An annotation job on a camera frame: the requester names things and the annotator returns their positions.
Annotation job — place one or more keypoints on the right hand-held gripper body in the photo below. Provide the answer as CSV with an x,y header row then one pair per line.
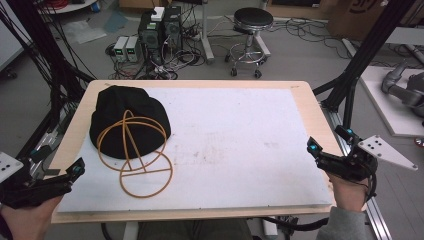
x,y
360,163

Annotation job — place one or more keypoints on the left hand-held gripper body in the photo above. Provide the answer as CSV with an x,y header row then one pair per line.
x,y
36,190

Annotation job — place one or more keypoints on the black knit beanie hat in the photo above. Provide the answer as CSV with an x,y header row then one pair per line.
x,y
115,106

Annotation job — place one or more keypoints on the person's left hand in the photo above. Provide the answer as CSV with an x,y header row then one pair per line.
x,y
30,218

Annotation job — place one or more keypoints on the person's right hand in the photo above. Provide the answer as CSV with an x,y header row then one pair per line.
x,y
348,193

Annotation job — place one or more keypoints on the white platform board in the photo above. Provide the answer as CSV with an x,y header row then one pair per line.
x,y
383,106

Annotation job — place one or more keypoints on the light wooden table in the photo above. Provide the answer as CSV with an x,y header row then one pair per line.
x,y
310,100

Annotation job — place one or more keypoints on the white table mat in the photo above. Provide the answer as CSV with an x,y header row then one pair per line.
x,y
233,150

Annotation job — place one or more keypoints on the white table leg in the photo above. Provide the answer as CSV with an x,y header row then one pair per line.
x,y
130,231

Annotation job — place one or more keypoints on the brown cardboard box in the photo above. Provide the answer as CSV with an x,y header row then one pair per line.
x,y
353,16

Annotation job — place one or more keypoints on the white cabinet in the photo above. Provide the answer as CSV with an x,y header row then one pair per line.
x,y
8,40

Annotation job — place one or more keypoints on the white paper sheet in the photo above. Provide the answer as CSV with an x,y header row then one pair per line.
x,y
83,31

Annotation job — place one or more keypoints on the grey bench power supply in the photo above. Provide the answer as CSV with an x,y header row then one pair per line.
x,y
133,49
120,48

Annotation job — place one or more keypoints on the black round rolling stool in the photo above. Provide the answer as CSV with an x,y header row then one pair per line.
x,y
252,20

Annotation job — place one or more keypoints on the white round table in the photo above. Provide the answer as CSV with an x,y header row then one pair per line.
x,y
70,6

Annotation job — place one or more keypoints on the grey-blue sheet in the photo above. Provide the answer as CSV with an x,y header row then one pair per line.
x,y
116,20

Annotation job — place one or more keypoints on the black computer tower green label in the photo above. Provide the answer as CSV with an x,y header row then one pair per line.
x,y
150,36

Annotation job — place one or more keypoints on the grey metal stand leg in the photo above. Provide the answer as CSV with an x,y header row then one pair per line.
x,y
206,33

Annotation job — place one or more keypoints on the white box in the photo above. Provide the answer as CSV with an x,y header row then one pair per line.
x,y
158,14

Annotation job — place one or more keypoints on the aluminium rail with brackets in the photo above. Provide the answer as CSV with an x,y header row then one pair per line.
x,y
55,133

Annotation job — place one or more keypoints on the black metal frame strut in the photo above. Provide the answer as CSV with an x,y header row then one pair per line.
x,y
366,53

